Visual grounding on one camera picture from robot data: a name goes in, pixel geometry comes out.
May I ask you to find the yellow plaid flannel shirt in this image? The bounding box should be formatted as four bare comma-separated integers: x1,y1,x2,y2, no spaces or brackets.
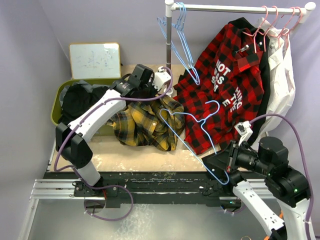
106,95,185,152

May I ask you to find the olive green plastic bin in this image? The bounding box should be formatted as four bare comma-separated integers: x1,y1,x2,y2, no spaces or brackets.
50,78,118,136

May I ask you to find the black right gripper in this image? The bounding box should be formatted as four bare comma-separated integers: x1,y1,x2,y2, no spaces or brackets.
207,137,272,175

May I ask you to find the pink hanger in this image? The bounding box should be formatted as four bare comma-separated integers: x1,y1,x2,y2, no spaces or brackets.
277,6,297,48
242,5,269,53
262,5,280,51
281,6,303,38

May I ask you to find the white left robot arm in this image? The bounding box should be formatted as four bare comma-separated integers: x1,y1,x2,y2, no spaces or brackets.
55,64,157,196

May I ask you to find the red black plaid shirt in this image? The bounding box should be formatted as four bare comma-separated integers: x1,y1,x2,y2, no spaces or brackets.
174,23,264,148

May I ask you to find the white shirt on rack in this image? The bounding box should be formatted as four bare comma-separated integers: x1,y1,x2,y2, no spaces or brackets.
254,16,296,141

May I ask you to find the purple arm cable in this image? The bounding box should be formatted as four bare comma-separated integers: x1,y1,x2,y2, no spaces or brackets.
53,66,174,222
223,113,316,240

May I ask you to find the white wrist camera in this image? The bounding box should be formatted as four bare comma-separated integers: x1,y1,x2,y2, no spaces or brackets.
234,121,253,146
152,66,171,91

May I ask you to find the light blue wire hanger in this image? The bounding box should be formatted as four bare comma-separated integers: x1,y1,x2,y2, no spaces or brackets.
159,100,230,186

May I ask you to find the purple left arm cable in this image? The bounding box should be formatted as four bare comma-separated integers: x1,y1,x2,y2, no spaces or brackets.
53,66,174,222

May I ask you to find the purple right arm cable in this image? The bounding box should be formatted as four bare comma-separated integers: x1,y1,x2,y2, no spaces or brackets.
223,113,316,240

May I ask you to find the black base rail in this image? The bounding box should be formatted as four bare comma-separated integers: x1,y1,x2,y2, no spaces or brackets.
72,171,245,212

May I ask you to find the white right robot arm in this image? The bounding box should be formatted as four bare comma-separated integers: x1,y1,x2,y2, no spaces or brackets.
202,136,316,240

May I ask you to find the blue hanger on rack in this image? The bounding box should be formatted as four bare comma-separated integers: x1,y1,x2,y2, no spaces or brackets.
171,2,200,86
156,16,198,83

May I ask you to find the black cloth in bin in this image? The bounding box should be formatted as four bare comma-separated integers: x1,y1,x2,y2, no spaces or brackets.
58,84,109,125

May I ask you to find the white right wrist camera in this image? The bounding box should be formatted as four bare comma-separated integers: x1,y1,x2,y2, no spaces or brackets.
234,121,253,146

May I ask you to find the small whiteboard yellow frame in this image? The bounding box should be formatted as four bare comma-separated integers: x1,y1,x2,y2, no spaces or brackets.
68,42,121,80

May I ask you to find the grey cloth in bin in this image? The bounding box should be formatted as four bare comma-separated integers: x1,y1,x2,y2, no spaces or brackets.
59,79,109,102

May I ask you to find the metal clothes rack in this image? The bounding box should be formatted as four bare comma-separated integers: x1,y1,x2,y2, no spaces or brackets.
159,0,317,97

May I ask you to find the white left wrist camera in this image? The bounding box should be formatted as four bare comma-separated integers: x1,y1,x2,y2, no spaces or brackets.
152,66,171,91

